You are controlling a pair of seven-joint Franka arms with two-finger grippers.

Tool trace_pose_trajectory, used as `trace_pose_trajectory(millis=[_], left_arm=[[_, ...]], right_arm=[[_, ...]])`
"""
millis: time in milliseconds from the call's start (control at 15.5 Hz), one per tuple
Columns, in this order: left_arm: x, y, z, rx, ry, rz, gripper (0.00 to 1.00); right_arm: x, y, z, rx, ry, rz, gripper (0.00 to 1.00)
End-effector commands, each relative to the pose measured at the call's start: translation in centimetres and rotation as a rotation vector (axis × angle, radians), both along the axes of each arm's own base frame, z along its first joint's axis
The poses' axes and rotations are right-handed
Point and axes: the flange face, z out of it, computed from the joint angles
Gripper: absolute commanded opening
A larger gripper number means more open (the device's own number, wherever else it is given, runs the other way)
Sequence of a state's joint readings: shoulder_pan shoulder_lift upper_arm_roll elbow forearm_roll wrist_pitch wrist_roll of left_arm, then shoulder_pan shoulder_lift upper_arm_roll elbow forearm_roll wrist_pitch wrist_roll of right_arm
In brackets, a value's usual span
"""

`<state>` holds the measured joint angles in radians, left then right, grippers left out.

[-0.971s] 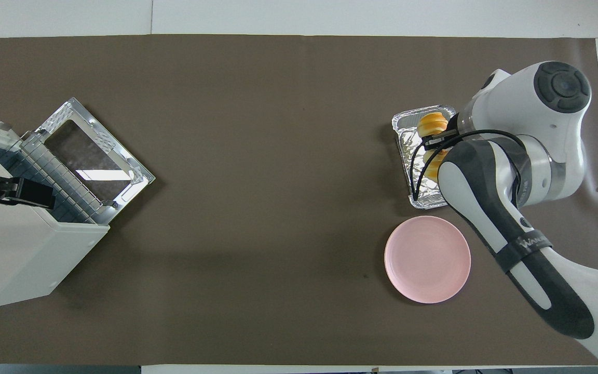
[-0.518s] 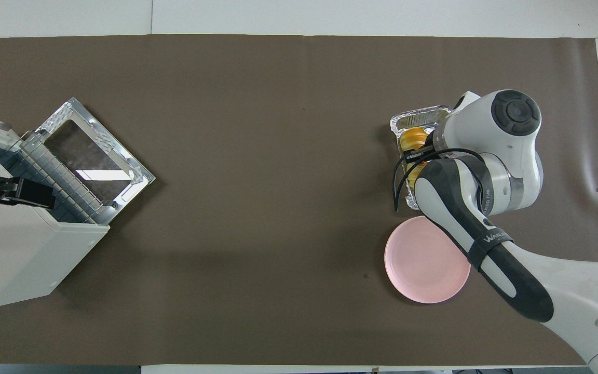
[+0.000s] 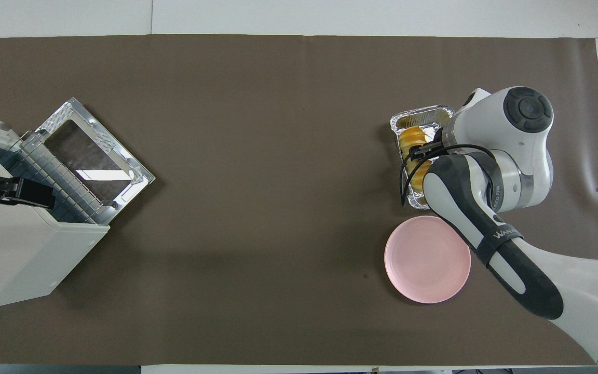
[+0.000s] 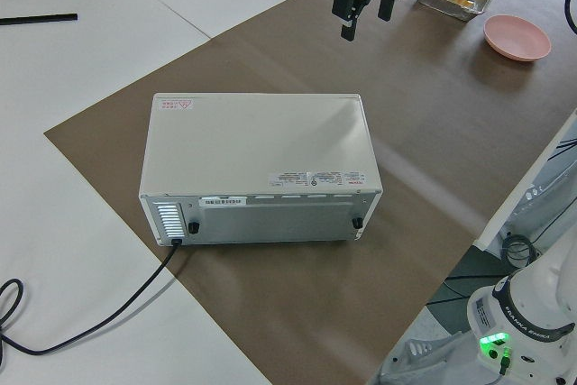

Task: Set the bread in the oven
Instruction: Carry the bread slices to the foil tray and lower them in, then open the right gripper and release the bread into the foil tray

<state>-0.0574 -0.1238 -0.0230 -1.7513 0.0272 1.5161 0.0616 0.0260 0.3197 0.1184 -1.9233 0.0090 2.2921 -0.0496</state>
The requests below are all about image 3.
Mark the pink round plate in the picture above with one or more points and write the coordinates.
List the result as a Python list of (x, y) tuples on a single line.
[(423, 265)]

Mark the white toaster oven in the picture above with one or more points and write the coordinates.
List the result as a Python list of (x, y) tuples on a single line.
[(18, 249)]

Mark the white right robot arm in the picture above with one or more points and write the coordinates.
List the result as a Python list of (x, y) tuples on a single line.
[(517, 135)]

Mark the chrome glass oven door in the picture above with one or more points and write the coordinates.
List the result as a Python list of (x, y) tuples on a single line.
[(91, 156)]

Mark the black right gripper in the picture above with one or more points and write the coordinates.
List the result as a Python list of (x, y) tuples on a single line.
[(426, 151)]

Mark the aluminium foil tray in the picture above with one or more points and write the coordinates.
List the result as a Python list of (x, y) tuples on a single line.
[(423, 115)]

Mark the brown table mat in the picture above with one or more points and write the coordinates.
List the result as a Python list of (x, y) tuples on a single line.
[(278, 208)]

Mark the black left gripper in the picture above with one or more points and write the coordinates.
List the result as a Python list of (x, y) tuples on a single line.
[(29, 192)]

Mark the sliced golden bread loaf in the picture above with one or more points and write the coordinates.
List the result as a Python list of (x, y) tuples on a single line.
[(412, 137)]

